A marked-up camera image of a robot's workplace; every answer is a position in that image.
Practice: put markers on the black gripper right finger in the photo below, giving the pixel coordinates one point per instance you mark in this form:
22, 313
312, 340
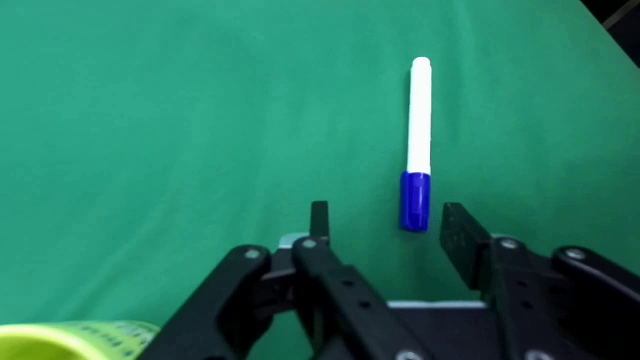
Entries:
533, 293

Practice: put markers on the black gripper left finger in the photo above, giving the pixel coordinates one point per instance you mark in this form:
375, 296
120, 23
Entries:
333, 293

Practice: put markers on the white pen with blue cap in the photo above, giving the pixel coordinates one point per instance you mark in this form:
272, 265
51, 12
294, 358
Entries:
418, 133

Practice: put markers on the yellow printed mug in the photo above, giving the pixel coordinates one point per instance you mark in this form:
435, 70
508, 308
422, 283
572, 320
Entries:
66, 340

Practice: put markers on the green table cloth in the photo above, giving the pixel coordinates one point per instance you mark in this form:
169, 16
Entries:
167, 133

